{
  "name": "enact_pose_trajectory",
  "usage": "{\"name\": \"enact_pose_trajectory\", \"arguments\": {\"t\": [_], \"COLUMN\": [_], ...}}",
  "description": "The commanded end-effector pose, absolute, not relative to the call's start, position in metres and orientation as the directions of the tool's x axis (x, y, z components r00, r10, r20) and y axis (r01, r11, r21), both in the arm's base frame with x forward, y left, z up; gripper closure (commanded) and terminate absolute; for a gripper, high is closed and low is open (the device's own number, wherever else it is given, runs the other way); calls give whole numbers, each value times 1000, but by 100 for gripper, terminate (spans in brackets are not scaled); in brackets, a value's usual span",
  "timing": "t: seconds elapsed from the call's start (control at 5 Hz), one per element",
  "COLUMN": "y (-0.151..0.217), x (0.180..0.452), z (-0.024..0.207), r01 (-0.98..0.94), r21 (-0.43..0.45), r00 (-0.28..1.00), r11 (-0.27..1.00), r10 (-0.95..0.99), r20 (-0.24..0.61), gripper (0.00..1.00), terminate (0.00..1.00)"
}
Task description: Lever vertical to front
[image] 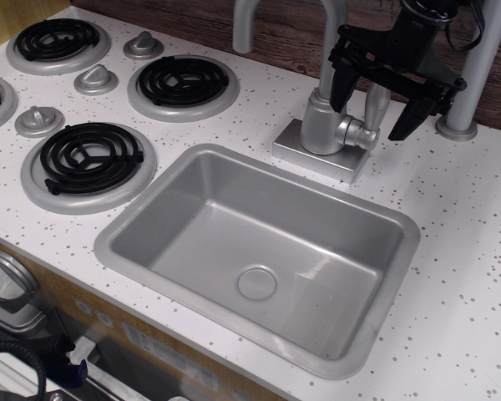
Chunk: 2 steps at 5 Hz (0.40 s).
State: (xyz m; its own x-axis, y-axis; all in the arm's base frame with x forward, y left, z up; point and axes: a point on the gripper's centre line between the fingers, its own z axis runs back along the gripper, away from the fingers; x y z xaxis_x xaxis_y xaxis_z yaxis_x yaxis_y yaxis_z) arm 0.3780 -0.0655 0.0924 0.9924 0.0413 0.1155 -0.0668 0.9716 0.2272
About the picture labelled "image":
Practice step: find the front right stove burner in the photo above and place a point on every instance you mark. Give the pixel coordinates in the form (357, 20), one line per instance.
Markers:
(87, 168)

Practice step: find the grey vertical post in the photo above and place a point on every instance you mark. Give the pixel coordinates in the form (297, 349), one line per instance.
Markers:
(458, 123)

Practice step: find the silver stove knob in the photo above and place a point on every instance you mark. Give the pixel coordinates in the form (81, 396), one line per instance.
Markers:
(96, 81)
(143, 47)
(38, 122)

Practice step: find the silver oven door handle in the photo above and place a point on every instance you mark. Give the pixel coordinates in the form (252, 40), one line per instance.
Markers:
(24, 323)

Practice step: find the silver faucet lever handle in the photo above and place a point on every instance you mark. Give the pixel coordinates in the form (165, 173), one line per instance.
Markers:
(364, 134)

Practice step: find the silver stove knob top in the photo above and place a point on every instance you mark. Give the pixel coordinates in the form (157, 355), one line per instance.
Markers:
(143, 47)

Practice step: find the grey toy sink basin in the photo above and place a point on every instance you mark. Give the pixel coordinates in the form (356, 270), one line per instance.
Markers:
(307, 272)

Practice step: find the silver stove knob lower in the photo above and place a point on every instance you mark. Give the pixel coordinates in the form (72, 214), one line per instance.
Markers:
(38, 122)

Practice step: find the silver stove knob middle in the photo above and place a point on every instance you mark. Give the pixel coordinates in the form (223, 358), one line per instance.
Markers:
(96, 81)

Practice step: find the silver oven knob front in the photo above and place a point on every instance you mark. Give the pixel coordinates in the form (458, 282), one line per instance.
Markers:
(15, 280)

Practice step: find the rear left stove burner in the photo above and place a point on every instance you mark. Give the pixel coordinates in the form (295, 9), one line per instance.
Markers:
(57, 46)

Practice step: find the silver toy faucet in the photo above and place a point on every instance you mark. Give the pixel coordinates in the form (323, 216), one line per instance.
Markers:
(311, 142)

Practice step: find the rear right stove burner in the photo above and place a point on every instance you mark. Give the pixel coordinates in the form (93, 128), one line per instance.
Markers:
(183, 89)

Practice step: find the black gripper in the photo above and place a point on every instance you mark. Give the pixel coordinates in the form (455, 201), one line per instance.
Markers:
(400, 59)

